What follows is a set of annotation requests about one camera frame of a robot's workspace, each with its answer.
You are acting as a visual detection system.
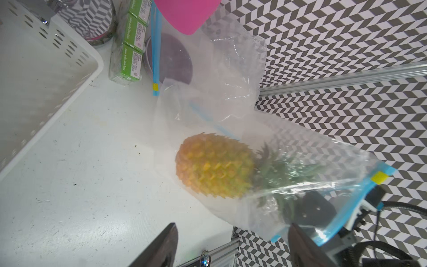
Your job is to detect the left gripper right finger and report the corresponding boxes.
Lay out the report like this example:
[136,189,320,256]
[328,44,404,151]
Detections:
[288,223,336,267]

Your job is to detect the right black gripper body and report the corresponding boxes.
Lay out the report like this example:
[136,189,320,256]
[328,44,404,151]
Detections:
[293,191,336,228]

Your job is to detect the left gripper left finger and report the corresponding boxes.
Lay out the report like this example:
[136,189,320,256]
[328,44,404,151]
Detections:
[129,222,179,267]

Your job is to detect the zip-top bag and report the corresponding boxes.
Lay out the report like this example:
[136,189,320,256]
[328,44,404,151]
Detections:
[153,79,395,245]
[159,6,267,123]
[151,1,163,96]

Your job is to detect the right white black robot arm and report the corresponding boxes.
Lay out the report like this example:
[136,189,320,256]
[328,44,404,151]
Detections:
[288,185,427,267]

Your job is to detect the green small boxes strip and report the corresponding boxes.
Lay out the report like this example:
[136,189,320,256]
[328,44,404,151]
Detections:
[109,0,152,86]

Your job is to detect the grey round bowl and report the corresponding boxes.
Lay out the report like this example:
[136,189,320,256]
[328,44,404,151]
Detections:
[159,33,193,85]

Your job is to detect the white perforated plastic basket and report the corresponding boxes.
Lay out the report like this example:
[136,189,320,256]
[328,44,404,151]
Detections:
[1,1,104,176]

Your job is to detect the pink plastic wine glass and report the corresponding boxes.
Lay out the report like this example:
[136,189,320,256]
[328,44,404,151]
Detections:
[154,0,221,35]

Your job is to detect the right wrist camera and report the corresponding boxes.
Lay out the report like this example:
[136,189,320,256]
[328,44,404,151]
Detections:
[320,185,388,254]

